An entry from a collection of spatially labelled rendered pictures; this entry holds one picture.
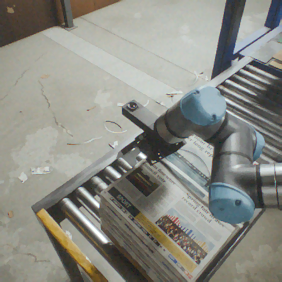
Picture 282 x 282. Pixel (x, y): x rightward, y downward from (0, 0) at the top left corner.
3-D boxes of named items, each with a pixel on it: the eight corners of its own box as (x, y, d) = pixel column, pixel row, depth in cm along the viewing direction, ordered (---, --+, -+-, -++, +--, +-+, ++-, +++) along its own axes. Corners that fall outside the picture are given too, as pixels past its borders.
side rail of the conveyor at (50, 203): (47, 233, 104) (38, 216, 95) (39, 223, 107) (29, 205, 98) (248, 77, 169) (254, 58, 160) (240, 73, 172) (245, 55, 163)
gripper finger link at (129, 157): (121, 176, 80) (145, 161, 75) (108, 158, 80) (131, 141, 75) (127, 172, 82) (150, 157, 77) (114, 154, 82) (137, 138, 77)
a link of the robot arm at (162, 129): (157, 115, 61) (182, 98, 65) (148, 123, 65) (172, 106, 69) (178, 145, 61) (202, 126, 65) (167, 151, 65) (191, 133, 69)
